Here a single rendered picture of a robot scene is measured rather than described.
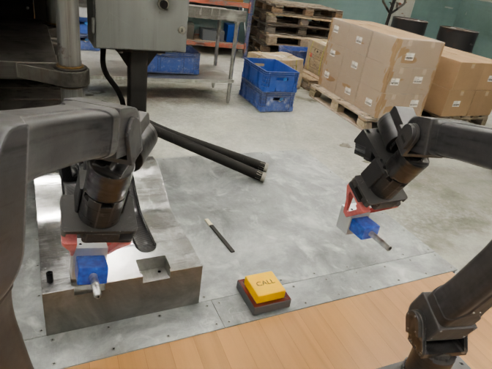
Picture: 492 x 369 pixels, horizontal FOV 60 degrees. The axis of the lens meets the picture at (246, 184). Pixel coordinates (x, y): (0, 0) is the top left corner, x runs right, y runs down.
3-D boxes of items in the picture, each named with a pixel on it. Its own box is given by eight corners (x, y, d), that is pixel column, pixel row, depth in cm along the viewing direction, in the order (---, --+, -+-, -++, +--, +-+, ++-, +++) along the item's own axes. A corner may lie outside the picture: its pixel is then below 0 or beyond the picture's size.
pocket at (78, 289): (107, 299, 71) (107, 282, 69) (72, 306, 68) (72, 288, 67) (102, 282, 74) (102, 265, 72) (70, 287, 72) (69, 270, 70)
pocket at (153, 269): (170, 287, 75) (172, 271, 74) (140, 293, 73) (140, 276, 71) (164, 271, 79) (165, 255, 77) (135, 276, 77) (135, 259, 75)
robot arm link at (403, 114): (363, 129, 83) (393, 83, 73) (403, 131, 85) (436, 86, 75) (380, 178, 76) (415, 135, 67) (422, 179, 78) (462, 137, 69)
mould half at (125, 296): (198, 303, 80) (205, 244, 74) (46, 336, 69) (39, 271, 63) (140, 179, 119) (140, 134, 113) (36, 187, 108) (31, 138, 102)
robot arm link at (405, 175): (376, 154, 80) (398, 131, 75) (401, 158, 82) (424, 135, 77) (386, 185, 77) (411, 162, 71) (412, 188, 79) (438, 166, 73)
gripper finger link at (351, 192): (329, 201, 90) (353, 176, 83) (356, 198, 93) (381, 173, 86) (343, 230, 87) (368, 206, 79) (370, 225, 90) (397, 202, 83)
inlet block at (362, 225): (394, 258, 85) (403, 235, 82) (375, 262, 82) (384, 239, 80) (353, 222, 95) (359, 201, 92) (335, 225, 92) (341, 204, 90)
